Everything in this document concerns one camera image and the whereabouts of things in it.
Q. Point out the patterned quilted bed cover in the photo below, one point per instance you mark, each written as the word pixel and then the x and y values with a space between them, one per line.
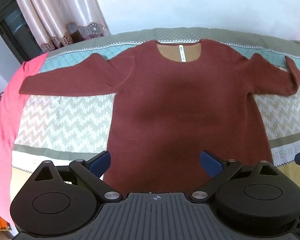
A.
pixel 65 122

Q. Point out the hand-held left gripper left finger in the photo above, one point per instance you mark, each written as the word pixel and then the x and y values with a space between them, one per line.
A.
pixel 100 163

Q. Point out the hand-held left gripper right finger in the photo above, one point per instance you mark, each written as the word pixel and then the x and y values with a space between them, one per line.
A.
pixel 210 163

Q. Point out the pale pink curtain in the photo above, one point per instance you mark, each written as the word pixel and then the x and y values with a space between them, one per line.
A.
pixel 52 5

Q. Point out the dark window frame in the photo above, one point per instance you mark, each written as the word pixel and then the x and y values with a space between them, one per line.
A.
pixel 15 32

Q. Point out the maroon long-sleeved sweater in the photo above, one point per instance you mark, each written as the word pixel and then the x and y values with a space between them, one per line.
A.
pixel 185 100

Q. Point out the pink bed sheet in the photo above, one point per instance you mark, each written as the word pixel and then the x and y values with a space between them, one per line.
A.
pixel 5 130

